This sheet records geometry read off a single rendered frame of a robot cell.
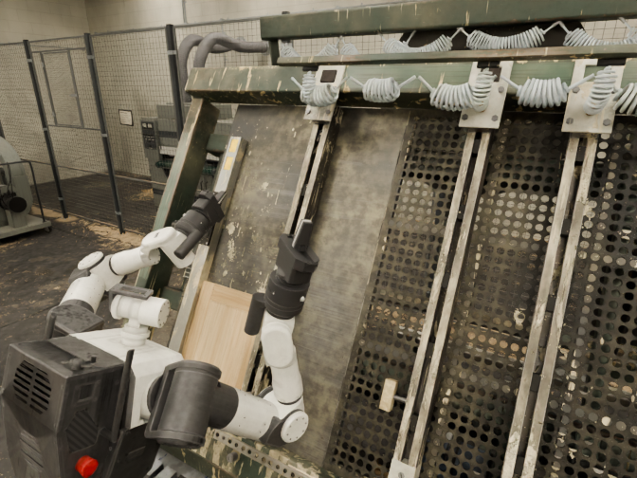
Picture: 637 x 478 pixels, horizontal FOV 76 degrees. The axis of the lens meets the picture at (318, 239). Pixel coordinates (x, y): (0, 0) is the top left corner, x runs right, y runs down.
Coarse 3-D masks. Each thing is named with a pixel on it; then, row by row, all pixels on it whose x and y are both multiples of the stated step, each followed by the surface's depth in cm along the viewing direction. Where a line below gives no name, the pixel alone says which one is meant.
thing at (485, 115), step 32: (480, 64) 97; (512, 64) 107; (480, 96) 98; (480, 128) 108; (480, 160) 109; (480, 192) 111; (448, 224) 109; (448, 256) 109; (448, 288) 105; (448, 320) 104; (416, 384) 104; (416, 416) 103; (416, 448) 101
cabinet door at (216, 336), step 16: (208, 288) 146; (224, 288) 143; (208, 304) 144; (224, 304) 141; (240, 304) 138; (192, 320) 146; (208, 320) 143; (224, 320) 140; (240, 320) 137; (192, 336) 144; (208, 336) 142; (224, 336) 139; (240, 336) 136; (192, 352) 143; (208, 352) 140; (224, 352) 137; (240, 352) 135; (224, 368) 136; (240, 368) 133; (240, 384) 132
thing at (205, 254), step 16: (240, 144) 152; (224, 160) 153; (240, 160) 153; (224, 176) 151; (224, 208) 150; (208, 256) 147; (192, 272) 148; (208, 272) 149; (192, 288) 146; (192, 304) 145; (176, 320) 146; (176, 336) 145
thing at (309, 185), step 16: (304, 80) 121; (336, 80) 130; (304, 96) 122; (320, 112) 130; (336, 112) 134; (320, 128) 135; (336, 128) 136; (320, 144) 132; (304, 160) 133; (320, 160) 131; (304, 176) 132; (320, 176) 133; (304, 192) 131; (320, 192) 135; (304, 208) 129; (288, 224) 131; (256, 336) 127; (256, 352) 126; (256, 368) 127; (256, 384) 123
